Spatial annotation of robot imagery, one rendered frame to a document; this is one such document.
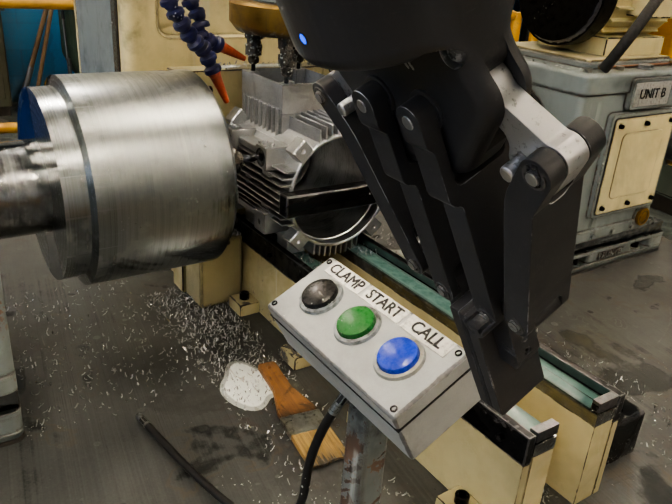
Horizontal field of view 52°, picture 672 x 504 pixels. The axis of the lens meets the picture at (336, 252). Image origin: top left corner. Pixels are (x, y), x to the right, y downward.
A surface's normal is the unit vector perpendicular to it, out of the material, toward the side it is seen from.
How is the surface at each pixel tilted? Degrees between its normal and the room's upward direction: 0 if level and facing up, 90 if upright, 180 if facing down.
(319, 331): 28
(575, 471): 90
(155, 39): 90
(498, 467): 90
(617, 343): 0
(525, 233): 118
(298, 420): 0
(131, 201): 84
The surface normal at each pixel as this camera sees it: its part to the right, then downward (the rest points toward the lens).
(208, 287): 0.55, 0.37
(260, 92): -0.83, 0.18
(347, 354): -0.33, -0.72
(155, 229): 0.52, 0.57
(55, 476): 0.07, -0.91
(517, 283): -0.77, 0.58
